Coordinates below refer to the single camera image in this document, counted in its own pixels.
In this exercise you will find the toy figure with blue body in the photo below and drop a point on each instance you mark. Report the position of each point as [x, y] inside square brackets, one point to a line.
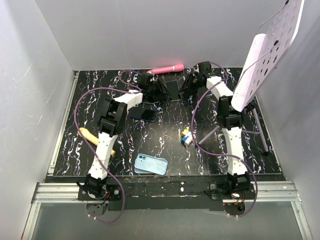
[186, 137]

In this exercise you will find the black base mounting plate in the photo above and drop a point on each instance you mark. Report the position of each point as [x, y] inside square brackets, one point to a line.
[164, 192]

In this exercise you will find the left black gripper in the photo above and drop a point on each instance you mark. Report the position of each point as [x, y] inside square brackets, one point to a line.
[162, 93]

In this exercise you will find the light blue phone case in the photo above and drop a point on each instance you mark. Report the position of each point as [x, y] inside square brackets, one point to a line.
[139, 171]

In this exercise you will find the black phone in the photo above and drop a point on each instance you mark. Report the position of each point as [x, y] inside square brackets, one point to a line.
[173, 90]

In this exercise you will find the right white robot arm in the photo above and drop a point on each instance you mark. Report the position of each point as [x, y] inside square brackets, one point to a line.
[229, 120]

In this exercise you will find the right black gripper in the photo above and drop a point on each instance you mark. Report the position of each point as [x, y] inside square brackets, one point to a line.
[187, 87]

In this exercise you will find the aluminium frame rail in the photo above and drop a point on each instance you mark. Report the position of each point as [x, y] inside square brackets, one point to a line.
[70, 161]

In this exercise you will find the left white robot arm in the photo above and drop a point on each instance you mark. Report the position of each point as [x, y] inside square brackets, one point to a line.
[111, 124]

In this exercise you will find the blue cased phone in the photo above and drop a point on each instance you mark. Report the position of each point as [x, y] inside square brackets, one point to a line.
[141, 113]

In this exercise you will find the pink microphone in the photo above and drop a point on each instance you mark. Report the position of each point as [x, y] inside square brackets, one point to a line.
[168, 69]

